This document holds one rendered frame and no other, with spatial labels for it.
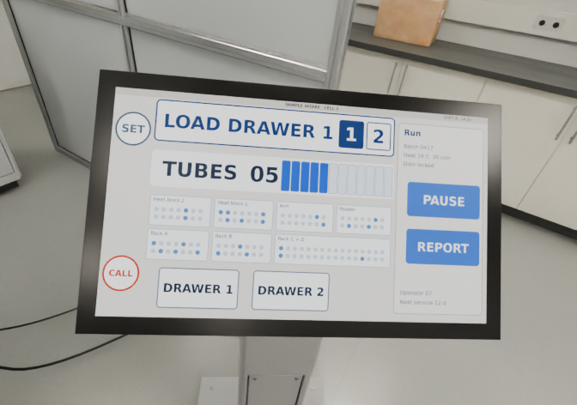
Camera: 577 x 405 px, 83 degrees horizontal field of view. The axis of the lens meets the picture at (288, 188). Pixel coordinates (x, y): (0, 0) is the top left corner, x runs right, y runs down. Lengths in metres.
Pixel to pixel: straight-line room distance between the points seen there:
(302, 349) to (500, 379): 1.22
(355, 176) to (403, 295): 0.16
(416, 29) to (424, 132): 2.17
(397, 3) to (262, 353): 2.35
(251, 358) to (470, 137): 0.55
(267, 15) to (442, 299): 1.01
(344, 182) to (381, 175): 0.05
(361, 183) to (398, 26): 2.26
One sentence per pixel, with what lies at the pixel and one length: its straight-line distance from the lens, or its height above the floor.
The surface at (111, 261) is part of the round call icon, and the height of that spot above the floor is 1.03.
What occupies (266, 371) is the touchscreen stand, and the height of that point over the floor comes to 0.64.
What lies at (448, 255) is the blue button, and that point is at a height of 1.04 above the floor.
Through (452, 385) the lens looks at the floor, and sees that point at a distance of 1.67.
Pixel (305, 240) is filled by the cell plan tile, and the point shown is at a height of 1.05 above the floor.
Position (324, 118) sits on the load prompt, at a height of 1.17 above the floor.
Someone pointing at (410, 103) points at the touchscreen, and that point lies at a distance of 0.47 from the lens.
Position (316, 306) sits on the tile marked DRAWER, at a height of 0.99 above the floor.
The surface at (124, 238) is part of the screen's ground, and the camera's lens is 0.43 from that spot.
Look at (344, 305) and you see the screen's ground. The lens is 0.43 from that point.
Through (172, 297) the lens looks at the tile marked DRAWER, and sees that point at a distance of 0.43.
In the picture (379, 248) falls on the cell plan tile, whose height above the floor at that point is 1.05.
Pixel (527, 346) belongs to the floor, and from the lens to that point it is 1.98.
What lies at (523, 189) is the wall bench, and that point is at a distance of 2.60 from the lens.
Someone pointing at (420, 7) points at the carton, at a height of 1.13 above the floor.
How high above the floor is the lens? 1.34
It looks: 36 degrees down
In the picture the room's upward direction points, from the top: 7 degrees clockwise
